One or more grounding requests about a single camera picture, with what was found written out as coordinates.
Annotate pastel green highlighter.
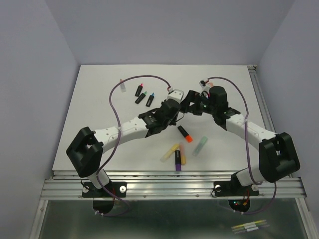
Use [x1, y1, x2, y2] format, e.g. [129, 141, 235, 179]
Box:
[192, 136, 208, 156]

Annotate clear marker orange tip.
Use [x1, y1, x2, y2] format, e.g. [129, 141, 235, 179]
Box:
[120, 79, 126, 93]

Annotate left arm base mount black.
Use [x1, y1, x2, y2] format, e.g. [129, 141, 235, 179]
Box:
[80, 181, 130, 217]

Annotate black highlighter orange cap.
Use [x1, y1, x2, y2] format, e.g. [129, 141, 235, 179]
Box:
[177, 125, 193, 143]

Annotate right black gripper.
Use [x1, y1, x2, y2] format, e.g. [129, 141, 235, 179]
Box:
[179, 90, 217, 116]

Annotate aluminium rail right side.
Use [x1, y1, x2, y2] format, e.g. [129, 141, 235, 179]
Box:
[248, 66, 298, 182]

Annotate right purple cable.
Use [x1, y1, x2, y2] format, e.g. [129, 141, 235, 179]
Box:
[206, 76, 277, 215]

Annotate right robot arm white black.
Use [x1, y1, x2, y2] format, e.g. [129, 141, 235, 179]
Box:
[181, 86, 300, 194]

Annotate pens on lower shelf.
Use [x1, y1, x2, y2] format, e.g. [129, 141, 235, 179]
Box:
[231, 220, 269, 234]

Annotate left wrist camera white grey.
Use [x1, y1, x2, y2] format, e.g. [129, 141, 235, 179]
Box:
[166, 88, 184, 103]

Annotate pastel orange yellow highlighter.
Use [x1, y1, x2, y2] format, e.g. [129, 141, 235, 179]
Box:
[179, 142, 186, 165]

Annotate black highlighter green cap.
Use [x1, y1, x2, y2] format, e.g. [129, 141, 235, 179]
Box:
[135, 92, 147, 104]

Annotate black highlighter purple cap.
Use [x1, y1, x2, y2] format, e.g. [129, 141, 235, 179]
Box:
[175, 150, 181, 172]

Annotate purple cable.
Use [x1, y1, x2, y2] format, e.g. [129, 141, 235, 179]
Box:
[96, 75, 174, 217]
[206, 76, 277, 215]

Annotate black highlighter pink tip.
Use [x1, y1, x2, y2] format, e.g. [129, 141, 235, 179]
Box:
[135, 83, 143, 97]

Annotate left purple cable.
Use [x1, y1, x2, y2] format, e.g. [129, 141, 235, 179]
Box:
[96, 75, 174, 217]

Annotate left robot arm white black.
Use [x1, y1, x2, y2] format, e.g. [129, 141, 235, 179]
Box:
[66, 99, 181, 196]

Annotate aluminium rail frame front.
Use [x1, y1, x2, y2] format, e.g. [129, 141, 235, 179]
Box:
[40, 171, 307, 200]

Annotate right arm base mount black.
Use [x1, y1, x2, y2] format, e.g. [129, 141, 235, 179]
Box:
[211, 173, 260, 214]

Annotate black highlighter blue cap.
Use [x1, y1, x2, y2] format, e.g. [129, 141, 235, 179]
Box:
[146, 93, 155, 107]

